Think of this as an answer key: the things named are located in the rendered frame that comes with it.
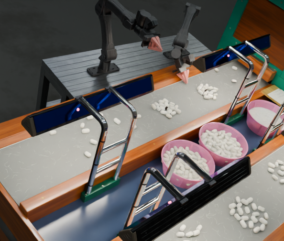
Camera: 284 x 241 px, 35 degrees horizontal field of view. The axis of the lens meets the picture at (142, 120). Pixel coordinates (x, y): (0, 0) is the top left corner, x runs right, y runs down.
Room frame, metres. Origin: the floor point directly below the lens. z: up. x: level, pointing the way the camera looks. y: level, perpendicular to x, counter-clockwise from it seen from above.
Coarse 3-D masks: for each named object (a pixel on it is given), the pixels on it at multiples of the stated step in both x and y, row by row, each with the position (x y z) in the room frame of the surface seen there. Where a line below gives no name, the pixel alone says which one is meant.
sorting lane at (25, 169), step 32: (160, 96) 2.03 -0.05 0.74; (192, 96) 2.13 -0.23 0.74; (224, 96) 2.24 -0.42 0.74; (64, 128) 1.53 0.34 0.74; (96, 128) 1.60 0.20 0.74; (160, 128) 1.76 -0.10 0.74; (0, 160) 1.22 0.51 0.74; (32, 160) 1.28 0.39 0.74; (64, 160) 1.34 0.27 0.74; (32, 192) 1.12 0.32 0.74
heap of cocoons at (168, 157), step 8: (168, 152) 1.60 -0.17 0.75; (176, 152) 1.63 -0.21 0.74; (184, 152) 1.65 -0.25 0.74; (192, 152) 1.66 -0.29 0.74; (168, 160) 1.55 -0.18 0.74; (200, 160) 1.62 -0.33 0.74; (176, 168) 1.53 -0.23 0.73; (184, 168) 1.53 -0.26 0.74; (208, 168) 1.59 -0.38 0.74; (184, 176) 1.48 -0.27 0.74; (192, 176) 1.51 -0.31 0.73
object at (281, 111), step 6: (282, 108) 1.87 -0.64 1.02; (276, 114) 1.88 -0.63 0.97; (282, 114) 1.90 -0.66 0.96; (276, 120) 1.88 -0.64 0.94; (282, 120) 2.00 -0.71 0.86; (270, 126) 1.87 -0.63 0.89; (276, 126) 1.95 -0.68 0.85; (282, 126) 2.00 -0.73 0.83; (270, 132) 1.88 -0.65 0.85; (276, 132) 2.00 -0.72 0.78; (264, 138) 1.87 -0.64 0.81; (258, 144) 1.88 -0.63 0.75; (252, 150) 1.87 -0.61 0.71
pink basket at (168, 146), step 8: (168, 144) 1.64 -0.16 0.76; (176, 144) 1.67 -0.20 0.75; (184, 144) 1.69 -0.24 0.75; (192, 144) 1.70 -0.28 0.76; (200, 152) 1.68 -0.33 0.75; (208, 160) 1.64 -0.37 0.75; (176, 176) 1.45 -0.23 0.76; (176, 184) 1.47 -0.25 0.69; (184, 184) 1.46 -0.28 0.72; (192, 184) 1.46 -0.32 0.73
